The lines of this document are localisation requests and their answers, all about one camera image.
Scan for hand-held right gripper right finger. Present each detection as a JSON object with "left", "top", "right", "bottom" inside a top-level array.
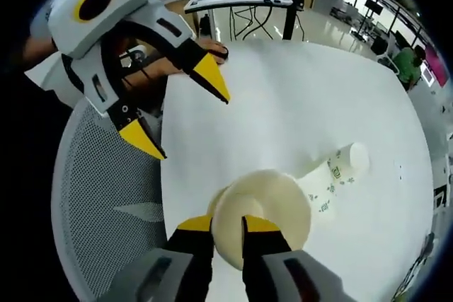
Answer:
[{"left": 241, "top": 214, "right": 359, "bottom": 302}]

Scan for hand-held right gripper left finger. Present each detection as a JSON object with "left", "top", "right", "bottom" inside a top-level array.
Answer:
[{"left": 105, "top": 213, "right": 216, "bottom": 302}]

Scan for black computer mouse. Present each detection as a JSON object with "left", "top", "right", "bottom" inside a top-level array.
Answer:
[{"left": 215, "top": 46, "right": 230, "bottom": 65}]

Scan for grey mesh office chair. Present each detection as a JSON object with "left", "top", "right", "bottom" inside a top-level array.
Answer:
[{"left": 51, "top": 98, "right": 167, "bottom": 299}]

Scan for black monitor on stand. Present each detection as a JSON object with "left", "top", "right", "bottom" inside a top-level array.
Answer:
[{"left": 360, "top": 0, "right": 384, "bottom": 36}]

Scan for white office chair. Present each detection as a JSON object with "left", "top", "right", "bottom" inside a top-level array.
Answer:
[{"left": 377, "top": 52, "right": 401, "bottom": 75}]

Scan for small white monitor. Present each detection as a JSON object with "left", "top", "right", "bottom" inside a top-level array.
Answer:
[{"left": 422, "top": 66, "right": 436, "bottom": 86}]

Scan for pink display screen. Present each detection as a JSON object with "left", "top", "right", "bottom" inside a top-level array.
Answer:
[{"left": 424, "top": 45, "right": 453, "bottom": 88}]

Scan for black laptop cables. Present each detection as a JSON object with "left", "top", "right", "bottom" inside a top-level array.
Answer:
[{"left": 229, "top": 4, "right": 275, "bottom": 41}]

